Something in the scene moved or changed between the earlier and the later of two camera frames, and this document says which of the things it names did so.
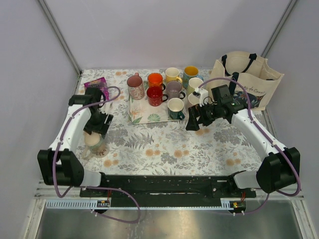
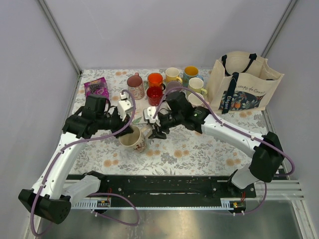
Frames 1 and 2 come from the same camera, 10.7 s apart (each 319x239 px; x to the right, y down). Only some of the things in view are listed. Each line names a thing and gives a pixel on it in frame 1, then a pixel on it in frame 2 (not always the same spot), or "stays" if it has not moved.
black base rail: (169, 190) stays
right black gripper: (194, 112) to (157, 133)
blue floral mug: (190, 71) stays
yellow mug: (171, 74) stays
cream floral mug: (95, 147) to (136, 139)
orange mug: (155, 79) stays
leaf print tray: (141, 111) stays
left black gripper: (102, 128) to (121, 125)
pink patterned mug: (136, 87) stays
